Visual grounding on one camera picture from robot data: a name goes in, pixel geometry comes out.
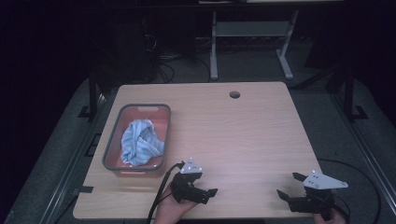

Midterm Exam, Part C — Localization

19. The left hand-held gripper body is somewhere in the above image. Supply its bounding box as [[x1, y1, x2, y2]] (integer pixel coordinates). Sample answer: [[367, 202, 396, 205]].
[[169, 157, 210, 205]]

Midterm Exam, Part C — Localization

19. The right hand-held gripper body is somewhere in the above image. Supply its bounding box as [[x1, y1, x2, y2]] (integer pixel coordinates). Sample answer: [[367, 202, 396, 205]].
[[287, 169, 349, 221]]

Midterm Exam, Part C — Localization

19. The blue striped cloth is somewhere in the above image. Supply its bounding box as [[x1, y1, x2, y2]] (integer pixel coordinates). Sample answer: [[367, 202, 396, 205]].
[[120, 119, 165, 167]]

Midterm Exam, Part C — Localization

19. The pink basin with grey rim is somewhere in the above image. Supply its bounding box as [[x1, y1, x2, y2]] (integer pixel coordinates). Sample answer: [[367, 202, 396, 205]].
[[102, 103, 172, 177]]

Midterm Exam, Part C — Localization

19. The person's left hand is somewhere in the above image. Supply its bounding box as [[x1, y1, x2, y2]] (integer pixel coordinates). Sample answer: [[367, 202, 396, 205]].
[[154, 184, 199, 224]]

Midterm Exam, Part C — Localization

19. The person's right hand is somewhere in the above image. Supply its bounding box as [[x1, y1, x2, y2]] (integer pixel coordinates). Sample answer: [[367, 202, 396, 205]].
[[312, 207, 348, 224]]

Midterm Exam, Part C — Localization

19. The white metal stand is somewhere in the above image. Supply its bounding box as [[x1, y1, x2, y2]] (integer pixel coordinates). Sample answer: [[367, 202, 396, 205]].
[[209, 8, 301, 81]]

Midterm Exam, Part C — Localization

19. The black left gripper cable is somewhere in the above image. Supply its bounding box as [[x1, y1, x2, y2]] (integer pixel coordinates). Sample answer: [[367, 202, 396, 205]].
[[146, 161, 186, 224]]

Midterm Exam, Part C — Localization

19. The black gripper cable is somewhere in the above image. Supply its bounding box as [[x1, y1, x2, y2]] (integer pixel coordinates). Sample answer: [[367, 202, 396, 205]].
[[146, 161, 186, 224], [317, 158, 383, 224]]

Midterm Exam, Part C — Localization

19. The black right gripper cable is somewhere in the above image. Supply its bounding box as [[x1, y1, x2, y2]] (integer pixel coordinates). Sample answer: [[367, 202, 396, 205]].
[[317, 158, 383, 224]]

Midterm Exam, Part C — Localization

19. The aluminium frame rail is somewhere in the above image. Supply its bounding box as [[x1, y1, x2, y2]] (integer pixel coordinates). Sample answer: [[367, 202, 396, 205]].
[[38, 92, 110, 224], [330, 92, 396, 216]]

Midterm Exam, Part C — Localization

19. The black frame post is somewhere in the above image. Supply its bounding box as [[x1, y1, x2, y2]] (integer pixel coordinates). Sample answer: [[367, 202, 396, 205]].
[[88, 70, 99, 121], [343, 64, 357, 121]]

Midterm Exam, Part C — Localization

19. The tangle of floor cables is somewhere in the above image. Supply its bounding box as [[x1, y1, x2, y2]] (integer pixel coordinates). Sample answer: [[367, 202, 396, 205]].
[[142, 34, 213, 84]]

